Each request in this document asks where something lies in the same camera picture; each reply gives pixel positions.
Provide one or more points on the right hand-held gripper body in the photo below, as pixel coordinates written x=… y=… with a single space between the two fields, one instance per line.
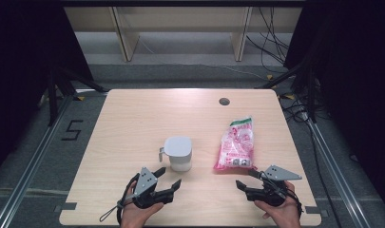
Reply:
x=280 y=173

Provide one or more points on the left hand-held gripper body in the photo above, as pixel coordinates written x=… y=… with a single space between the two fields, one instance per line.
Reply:
x=145 y=182

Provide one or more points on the white mug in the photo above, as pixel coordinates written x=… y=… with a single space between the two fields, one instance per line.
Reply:
x=178 y=148

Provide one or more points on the pink and white plastic bag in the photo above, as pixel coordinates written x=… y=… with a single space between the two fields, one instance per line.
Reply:
x=237 y=145

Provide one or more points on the person's left hand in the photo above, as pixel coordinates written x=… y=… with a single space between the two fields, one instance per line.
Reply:
x=134 y=218

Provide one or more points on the person's right hand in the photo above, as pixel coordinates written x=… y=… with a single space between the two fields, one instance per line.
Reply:
x=285 y=217

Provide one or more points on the yellow tape piece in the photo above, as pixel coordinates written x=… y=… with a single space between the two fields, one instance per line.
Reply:
x=289 y=96
x=269 y=77
x=80 y=98

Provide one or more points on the black stand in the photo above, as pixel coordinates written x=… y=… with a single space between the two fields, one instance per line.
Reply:
x=310 y=91
x=53 y=95

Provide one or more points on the black curtain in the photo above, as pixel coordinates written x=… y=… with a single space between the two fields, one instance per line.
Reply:
x=19 y=63
x=355 y=79

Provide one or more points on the beige shelf unit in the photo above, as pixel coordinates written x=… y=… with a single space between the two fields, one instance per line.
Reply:
x=180 y=19

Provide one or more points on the dark grey table bracket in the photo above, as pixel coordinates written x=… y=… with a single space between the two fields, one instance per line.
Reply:
x=66 y=206
x=317 y=211

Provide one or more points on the metal floor rail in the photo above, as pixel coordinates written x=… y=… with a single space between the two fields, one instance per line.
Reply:
x=339 y=171
x=31 y=167

